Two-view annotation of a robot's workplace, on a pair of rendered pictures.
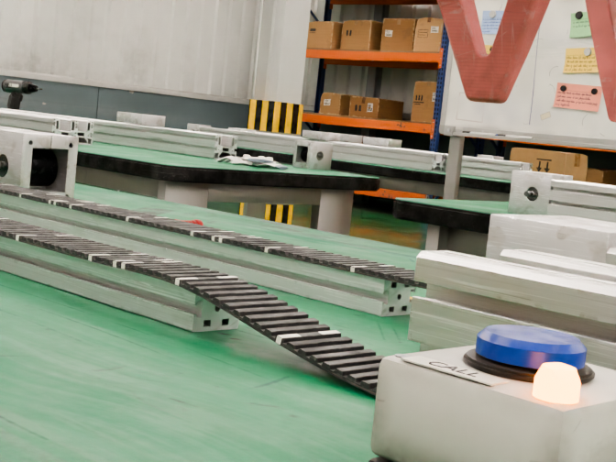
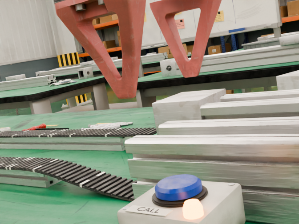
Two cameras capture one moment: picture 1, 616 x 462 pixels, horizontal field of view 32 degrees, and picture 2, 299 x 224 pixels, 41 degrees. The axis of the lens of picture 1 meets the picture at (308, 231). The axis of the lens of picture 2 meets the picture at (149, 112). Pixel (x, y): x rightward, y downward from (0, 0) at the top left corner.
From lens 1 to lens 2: 9 cm
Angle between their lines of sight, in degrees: 8
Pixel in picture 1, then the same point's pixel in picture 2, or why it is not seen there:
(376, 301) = (118, 145)
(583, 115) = (179, 30)
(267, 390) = (80, 212)
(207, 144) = (44, 80)
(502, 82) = (131, 89)
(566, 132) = not seen: hidden behind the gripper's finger
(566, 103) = not seen: hidden behind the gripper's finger
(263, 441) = not seen: outside the picture
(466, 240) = (150, 91)
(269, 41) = (58, 31)
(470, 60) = (114, 82)
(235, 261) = (59, 142)
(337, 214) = (101, 92)
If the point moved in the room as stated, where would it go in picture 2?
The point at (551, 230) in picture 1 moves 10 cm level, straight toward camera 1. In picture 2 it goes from (176, 104) to (176, 115)
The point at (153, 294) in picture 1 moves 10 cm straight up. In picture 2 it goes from (26, 175) to (13, 116)
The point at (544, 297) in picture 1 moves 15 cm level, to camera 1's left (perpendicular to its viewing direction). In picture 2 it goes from (179, 150) to (37, 178)
